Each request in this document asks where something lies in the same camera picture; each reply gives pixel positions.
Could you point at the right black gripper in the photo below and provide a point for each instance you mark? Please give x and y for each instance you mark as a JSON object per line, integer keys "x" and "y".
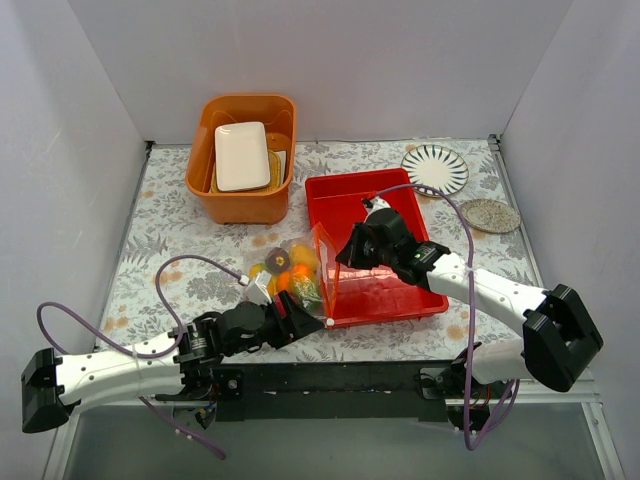
{"x": 364, "y": 245}

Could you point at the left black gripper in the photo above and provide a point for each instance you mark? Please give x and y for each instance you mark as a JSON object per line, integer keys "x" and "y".
{"x": 282, "y": 322}

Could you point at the yellow mango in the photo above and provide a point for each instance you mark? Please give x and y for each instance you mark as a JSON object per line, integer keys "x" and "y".
{"x": 262, "y": 279}

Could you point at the orange tangerine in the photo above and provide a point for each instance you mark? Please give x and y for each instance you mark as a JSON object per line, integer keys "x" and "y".
{"x": 296, "y": 275}

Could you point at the red green mango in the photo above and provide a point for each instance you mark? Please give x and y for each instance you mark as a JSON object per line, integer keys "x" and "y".
{"x": 309, "y": 295}

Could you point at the dark purple passion fruit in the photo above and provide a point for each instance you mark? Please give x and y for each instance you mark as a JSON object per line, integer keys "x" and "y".
{"x": 277, "y": 261}

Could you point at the clear zip top bag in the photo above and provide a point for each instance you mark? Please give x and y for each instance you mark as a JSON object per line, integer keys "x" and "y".
{"x": 326, "y": 275}

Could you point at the yellow lemon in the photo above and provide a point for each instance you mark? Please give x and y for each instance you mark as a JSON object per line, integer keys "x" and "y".
{"x": 303, "y": 254}

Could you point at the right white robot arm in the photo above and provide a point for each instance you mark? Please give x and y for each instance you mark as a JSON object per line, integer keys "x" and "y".
{"x": 557, "y": 336}

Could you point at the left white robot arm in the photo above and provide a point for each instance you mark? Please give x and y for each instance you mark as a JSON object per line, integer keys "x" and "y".
{"x": 181, "y": 365}

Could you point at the red plastic tray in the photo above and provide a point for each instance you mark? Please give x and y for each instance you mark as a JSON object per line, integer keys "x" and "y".
{"x": 361, "y": 297}

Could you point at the floral table mat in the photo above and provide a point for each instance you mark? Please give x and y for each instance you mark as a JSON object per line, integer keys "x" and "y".
{"x": 177, "y": 263}

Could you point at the striped round plate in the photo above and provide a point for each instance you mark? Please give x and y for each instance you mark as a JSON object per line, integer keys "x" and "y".
{"x": 435, "y": 166}

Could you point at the speckled small round plate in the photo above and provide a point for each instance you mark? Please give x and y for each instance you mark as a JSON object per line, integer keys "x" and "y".
{"x": 490, "y": 216}

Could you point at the yellow woven basket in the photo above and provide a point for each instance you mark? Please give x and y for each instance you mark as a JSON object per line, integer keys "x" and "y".
{"x": 259, "y": 173}

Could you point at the white rectangular plate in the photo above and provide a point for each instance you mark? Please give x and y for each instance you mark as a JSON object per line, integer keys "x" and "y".
{"x": 242, "y": 140}

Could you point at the orange plastic bin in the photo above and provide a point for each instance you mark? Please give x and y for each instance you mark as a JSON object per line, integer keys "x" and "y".
{"x": 279, "y": 115}

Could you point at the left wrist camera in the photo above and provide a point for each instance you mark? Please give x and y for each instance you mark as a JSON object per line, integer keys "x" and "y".
{"x": 253, "y": 295}

